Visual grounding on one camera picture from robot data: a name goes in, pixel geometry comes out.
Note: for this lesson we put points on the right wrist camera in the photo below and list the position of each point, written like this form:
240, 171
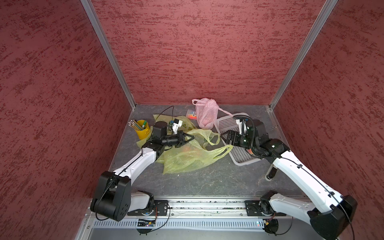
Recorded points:
243, 128

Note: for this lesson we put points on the black white marker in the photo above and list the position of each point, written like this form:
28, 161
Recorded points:
271, 173

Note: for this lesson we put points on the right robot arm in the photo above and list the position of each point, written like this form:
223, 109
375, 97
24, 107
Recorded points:
328, 211

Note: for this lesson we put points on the yellow pencil cup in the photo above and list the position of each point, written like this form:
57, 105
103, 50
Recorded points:
141, 127

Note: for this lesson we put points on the left aluminium corner post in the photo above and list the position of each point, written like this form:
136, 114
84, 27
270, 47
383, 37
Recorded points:
96, 24

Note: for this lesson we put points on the pink plastic bag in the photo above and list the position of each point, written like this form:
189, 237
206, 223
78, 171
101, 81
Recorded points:
207, 112

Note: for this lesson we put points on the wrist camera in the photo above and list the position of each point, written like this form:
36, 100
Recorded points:
175, 125
243, 128

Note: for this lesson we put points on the right aluminium corner post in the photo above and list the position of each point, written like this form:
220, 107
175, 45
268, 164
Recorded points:
317, 26

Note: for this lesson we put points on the white plastic basket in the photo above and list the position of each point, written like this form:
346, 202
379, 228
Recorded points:
238, 154

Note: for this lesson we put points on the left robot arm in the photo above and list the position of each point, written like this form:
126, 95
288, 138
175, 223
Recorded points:
113, 197

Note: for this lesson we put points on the aluminium corner post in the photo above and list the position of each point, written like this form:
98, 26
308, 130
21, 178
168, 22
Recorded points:
96, 24
317, 26

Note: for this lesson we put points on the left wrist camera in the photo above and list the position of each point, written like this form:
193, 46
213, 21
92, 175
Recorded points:
175, 125

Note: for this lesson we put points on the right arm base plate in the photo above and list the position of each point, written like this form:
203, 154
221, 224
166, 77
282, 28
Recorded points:
261, 209

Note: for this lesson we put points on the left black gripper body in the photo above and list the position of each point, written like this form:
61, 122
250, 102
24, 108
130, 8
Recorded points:
173, 139

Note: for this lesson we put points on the green plastic bag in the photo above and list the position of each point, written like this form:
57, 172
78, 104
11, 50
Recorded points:
197, 154

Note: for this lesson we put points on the crayon box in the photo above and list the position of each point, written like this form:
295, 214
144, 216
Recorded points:
191, 115

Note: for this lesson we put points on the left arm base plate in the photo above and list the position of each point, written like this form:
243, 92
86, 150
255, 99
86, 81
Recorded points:
153, 209

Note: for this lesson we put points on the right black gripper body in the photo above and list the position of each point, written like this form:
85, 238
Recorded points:
238, 139

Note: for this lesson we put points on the aluminium front rail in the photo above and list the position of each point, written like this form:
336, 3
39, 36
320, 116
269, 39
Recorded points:
197, 207

